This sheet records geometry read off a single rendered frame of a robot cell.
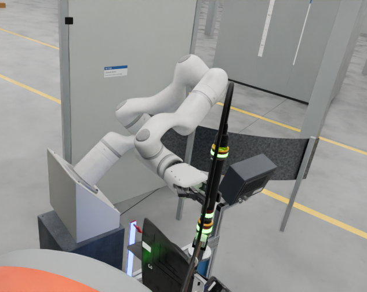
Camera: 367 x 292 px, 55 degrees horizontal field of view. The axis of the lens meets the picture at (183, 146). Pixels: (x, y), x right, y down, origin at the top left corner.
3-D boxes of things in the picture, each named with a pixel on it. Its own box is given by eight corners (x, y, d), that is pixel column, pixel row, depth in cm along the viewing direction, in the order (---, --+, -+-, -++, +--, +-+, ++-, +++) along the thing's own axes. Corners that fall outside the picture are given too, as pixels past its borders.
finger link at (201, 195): (192, 194, 100) (209, 207, 96) (184, 198, 98) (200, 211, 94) (193, 185, 99) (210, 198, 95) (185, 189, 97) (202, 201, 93)
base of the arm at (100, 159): (57, 159, 156) (87, 128, 159) (82, 175, 172) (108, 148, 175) (79, 183, 146) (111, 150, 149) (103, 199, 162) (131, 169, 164)
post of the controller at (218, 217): (214, 237, 182) (221, 207, 173) (210, 234, 184) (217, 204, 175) (218, 236, 184) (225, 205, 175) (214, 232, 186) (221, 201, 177)
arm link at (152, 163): (172, 147, 107) (181, 164, 114) (146, 130, 115) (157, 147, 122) (152, 165, 105) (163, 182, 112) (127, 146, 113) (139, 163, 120)
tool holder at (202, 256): (206, 269, 102) (212, 244, 97) (183, 262, 103) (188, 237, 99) (213, 248, 110) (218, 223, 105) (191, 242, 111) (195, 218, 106)
